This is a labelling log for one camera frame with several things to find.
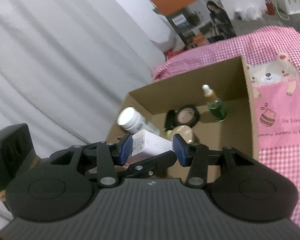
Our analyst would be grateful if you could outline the green dropper bottle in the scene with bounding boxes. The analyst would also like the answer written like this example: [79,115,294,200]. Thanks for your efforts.
[202,84,226,121]

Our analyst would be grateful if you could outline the orange Philips box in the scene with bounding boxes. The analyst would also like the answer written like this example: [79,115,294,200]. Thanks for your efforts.
[151,0,237,49]

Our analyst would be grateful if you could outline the red package on floor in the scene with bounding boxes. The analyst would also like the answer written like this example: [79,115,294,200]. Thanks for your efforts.
[164,47,188,61]

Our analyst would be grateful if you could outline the white plastic bag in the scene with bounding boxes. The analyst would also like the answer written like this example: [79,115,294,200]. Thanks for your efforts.
[234,6,262,21]

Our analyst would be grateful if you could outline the white rectangular box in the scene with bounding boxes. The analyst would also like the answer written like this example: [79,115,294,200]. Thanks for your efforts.
[128,129,172,164]

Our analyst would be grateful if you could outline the black tape roll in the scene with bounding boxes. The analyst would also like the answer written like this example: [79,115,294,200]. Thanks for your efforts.
[175,105,200,128]

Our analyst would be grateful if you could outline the white curtain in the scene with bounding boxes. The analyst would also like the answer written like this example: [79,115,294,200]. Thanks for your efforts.
[0,0,173,230]

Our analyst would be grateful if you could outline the red thermos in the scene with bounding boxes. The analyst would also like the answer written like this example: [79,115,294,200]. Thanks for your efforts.
[265,0,275,15]

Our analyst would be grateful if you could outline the pink checkered tablecloth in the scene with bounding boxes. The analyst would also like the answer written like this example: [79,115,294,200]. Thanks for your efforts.
[152,26,300,226]

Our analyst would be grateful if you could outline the gold lid cream jar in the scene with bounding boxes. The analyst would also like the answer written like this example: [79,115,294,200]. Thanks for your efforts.
[167,125,195,144]

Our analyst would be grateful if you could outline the brown cardboard box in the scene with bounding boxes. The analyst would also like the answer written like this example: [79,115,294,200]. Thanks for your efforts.
[121,57,263,188]

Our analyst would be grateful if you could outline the white pill bottle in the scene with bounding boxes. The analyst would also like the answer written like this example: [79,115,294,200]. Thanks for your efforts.
[117,107,160,135]

